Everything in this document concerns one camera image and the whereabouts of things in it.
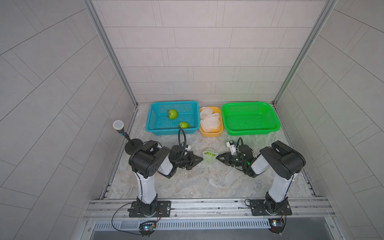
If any green plastic basket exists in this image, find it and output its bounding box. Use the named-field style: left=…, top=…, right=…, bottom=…
left=221, top=102, right=281, bottom=136

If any microphone on black stand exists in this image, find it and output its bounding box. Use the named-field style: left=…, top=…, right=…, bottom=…
left=113, top=120, right=143, bottom=155

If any right circuit board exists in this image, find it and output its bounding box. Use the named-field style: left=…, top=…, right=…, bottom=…
left=269, top=219, right=286, bottom=234

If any white foam nets pile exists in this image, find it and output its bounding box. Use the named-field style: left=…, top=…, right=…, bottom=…
left=200, top=107, right=222, bottom=133

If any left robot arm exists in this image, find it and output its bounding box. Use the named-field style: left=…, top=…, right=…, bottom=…
left=125, top=128, right=203, bottom=218

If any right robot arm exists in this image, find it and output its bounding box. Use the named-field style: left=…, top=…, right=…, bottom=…
left=216, top=138, right=306, bottom=217

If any left circuit board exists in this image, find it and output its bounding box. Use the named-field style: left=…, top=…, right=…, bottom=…
left=139, top=221, right=157, bottom=237

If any white foam net sleeve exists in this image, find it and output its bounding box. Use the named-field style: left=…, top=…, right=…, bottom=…
left=202, top=148, right=218, bottom=165

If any circuit board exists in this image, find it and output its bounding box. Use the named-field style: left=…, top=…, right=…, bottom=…
left=269, top=219, right=286, bottom=234
left=139, top=221, right=157, bottom=237

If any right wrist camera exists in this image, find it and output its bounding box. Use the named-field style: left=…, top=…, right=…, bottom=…
left=226, top=141, right=237, bottom=155

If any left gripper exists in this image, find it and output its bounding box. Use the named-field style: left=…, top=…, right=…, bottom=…
left=173, top=152, right=203, bottom=171

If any teal plastic basket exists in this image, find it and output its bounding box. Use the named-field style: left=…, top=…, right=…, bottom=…
left=146, top=101, right=200, bottom=136

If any green custard apple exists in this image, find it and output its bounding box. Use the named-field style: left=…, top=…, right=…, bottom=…
left=168, top=109, right=178, bottom=120
left=203, top=151, right=217, bottom=165

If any yellow plastic tub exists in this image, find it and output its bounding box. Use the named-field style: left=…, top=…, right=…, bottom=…
left=200, top=107, right=224, bottom=137

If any green custard apple in basket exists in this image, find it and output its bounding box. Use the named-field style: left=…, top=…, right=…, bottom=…
left=168, top=109, right=178, bottom=120

